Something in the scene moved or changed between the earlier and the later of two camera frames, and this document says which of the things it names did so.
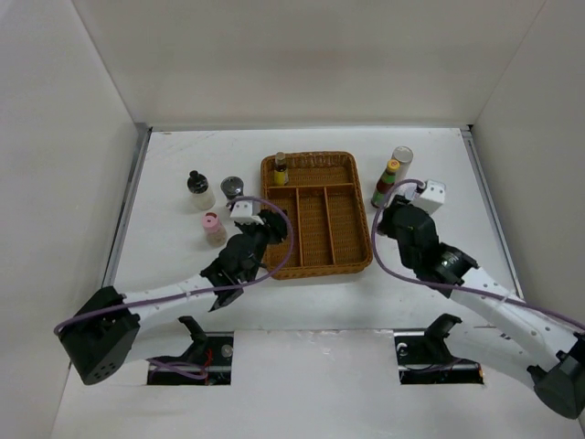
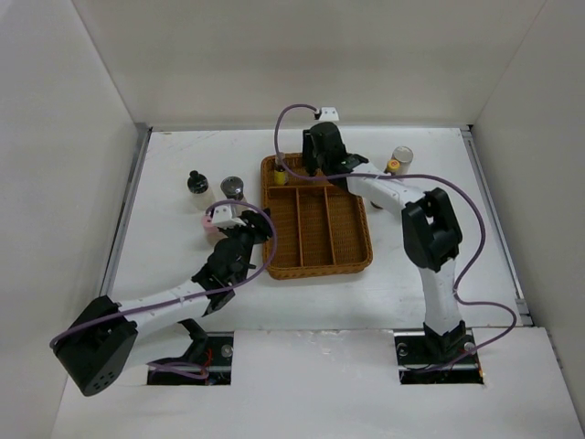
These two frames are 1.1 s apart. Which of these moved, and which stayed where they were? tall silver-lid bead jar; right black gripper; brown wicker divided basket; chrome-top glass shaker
Moved: right black gripper
Stayed: tall silver-lid bead jar; chrome-top glass shaker; brown wicker divided basket
